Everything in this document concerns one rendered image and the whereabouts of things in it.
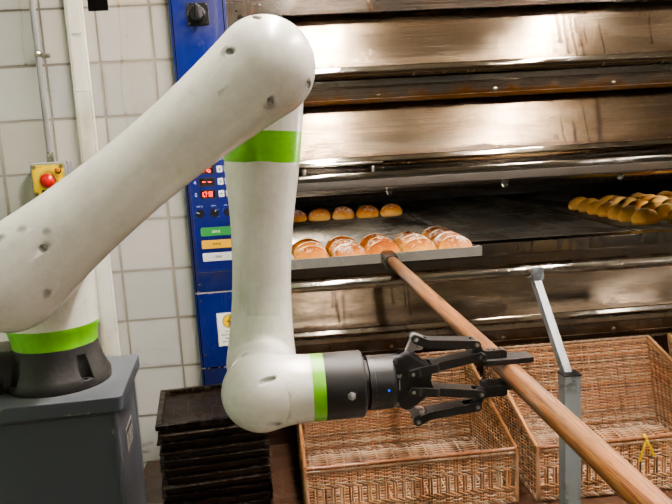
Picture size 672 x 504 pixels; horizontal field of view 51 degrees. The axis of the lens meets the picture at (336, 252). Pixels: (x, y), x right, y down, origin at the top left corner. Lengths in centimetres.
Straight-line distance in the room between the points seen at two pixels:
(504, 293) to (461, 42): 78
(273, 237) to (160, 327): 126
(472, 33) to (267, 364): 152
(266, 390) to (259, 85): 38
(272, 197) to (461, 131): 127
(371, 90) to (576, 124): 64
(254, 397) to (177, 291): 130
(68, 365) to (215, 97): 45
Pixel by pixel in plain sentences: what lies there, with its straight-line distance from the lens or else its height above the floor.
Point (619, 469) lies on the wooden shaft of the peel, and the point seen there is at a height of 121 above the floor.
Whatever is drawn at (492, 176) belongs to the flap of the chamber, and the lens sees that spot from 210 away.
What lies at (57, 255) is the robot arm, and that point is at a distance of 88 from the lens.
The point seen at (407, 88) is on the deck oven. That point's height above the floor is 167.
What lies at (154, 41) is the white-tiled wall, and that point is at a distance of 220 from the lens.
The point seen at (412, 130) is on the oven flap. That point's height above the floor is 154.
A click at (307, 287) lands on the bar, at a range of 181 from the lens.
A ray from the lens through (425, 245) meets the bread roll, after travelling 203.
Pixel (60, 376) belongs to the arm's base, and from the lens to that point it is 108.
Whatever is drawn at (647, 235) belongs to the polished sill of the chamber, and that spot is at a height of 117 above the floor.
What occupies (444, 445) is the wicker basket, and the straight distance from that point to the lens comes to 227.
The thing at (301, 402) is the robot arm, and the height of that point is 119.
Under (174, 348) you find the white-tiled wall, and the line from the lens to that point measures 226.
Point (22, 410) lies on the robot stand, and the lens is 107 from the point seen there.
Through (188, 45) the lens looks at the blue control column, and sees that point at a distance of 215.
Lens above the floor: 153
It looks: 9 degrees down
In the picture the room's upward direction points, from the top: 3 degrees counter-clockwise
